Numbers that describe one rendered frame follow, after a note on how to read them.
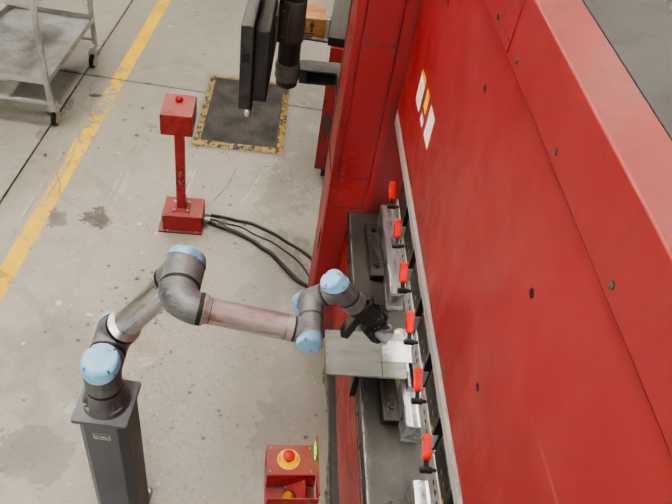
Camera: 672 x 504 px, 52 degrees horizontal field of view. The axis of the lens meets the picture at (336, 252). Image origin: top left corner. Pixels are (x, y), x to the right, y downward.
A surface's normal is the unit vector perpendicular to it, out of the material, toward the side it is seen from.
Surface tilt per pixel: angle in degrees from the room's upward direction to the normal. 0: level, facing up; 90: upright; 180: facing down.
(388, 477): 0
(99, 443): 90
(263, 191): 0
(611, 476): 90
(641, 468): 90
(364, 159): 90
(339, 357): 0
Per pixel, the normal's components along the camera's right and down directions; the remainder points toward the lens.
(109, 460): -0.07, 0.69
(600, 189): -0.99, -0.07
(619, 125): 0.13, -0.71
